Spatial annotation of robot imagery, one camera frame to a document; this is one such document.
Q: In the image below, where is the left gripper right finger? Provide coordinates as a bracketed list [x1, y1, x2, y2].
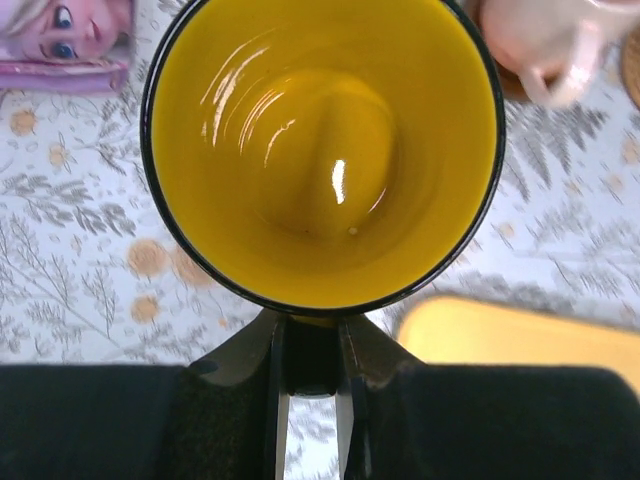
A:
[336, 316, 639, 479]

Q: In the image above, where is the floral tablecloth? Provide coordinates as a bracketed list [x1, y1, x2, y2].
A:
[1, 1, 639, 479]

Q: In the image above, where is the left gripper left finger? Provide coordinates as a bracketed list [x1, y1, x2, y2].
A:
[1, 311, 287, 479]

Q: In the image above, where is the yellow mug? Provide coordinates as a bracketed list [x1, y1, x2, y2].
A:
[139, 0, 505, 399]

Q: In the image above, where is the woven rattan coaster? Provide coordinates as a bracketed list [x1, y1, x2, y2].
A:
[620, 27, 640, 108]

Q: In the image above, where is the light pink mug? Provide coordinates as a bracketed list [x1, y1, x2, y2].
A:
[472, 1, 639, 108]

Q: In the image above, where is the yellow tray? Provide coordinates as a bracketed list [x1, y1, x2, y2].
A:
[397, 296, 639, 390]

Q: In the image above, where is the dark wooden coaster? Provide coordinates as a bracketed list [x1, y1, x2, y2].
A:
[496, 63, 530, 103]

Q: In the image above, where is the pink snowflake cloth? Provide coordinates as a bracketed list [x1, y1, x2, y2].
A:
[1, 0, 136, 94]

